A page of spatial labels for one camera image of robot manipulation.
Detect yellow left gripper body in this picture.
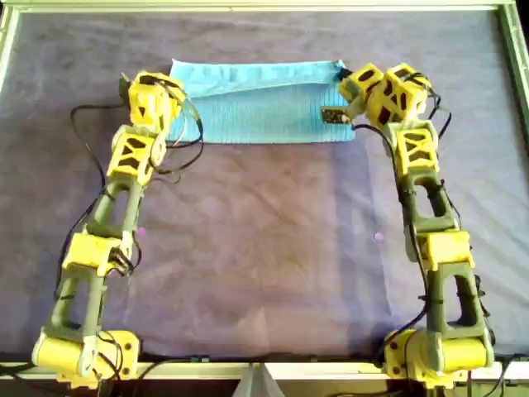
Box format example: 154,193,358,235
159,78,188,125

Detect yellow right gripper body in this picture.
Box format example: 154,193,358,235
349,63,388,112

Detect light blue microfiber cloth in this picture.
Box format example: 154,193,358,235
169,59,357,145

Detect purple table cover sheet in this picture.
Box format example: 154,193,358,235
0,10,524,365

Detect thin black motor wires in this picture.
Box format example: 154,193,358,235
159,80,207,185
412,74,452,140

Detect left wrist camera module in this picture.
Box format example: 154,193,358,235
118,73,132,104

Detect aluminium table frame rail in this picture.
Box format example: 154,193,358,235
0,361,529,380
0,6,21,108
0,0,529,12
498,3,529,137

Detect grey camera stand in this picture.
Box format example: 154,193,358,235
234,363,286,397

